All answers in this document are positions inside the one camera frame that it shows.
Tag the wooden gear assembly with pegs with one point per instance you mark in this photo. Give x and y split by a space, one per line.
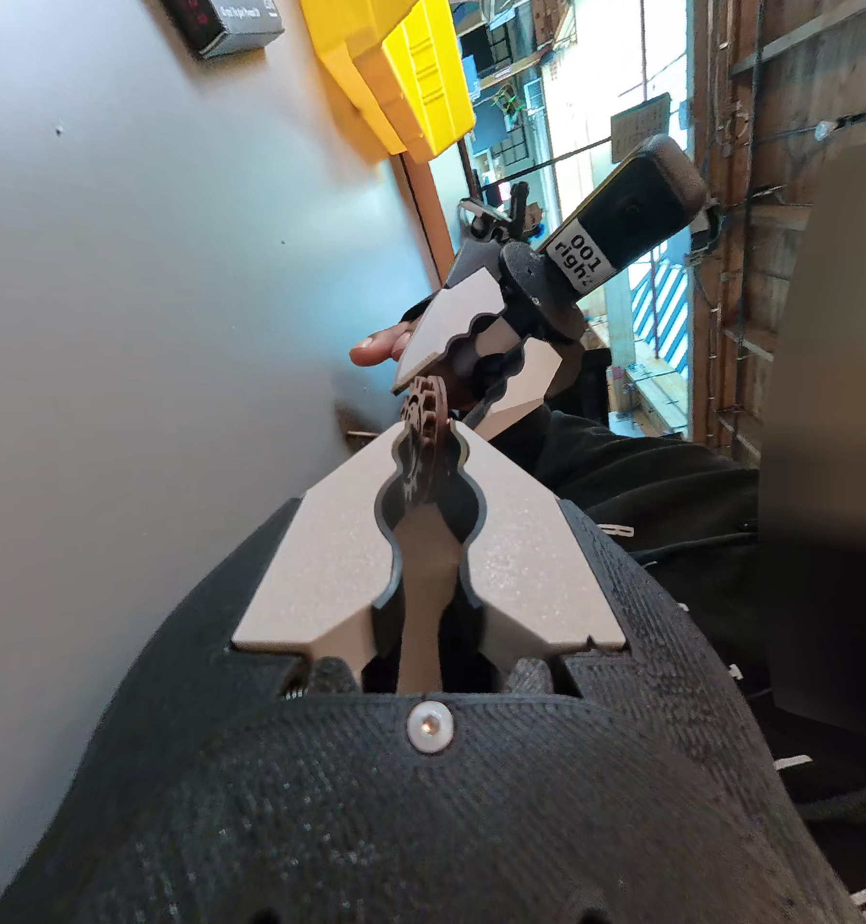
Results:
425 426

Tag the wood-edged grey table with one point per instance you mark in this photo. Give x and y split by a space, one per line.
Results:
425 209

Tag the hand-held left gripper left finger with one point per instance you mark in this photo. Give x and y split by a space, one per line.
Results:
317 570

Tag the sign on black pole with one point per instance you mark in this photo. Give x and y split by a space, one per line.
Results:
642 126

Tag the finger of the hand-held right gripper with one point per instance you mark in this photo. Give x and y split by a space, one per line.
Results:
530 382
447 317

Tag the person's black printed hoodie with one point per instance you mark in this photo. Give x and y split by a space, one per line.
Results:
693 599

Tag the person's right hand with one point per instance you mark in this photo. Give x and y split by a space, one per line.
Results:
382 346

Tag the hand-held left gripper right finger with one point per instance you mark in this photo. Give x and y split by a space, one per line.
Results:
541 570

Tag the black puzzle box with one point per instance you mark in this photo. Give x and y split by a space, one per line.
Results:
230 21

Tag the person's right forearm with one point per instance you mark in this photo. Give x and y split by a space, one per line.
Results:
620 469

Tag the yellow plastic bin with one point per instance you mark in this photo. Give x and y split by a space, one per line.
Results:
404 72

